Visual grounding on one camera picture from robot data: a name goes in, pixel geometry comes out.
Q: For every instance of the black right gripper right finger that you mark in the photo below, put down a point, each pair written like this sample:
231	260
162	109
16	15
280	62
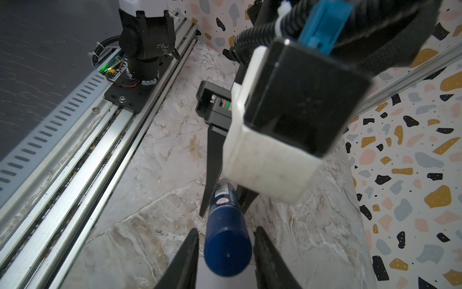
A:
271	270

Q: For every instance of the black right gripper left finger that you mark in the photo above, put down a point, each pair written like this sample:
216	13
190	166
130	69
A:
182	271

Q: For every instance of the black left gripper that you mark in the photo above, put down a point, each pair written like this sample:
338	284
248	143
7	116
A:
214	106

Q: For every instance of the dark blue glue cap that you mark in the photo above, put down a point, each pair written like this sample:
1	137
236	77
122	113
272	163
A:
228	248

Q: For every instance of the lavender envelope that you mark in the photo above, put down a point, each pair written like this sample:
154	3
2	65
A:
206	279

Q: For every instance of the blue glue stick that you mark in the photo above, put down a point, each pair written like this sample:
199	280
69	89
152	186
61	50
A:
224	196

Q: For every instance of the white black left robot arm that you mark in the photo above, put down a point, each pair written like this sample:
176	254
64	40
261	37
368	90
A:
148	36

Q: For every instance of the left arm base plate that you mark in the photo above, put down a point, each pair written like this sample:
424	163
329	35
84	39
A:
128	92

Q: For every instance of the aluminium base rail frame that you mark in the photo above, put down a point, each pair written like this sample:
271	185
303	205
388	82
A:
55	184

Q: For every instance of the left aluminium corner post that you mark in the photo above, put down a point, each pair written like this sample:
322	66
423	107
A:
430	59

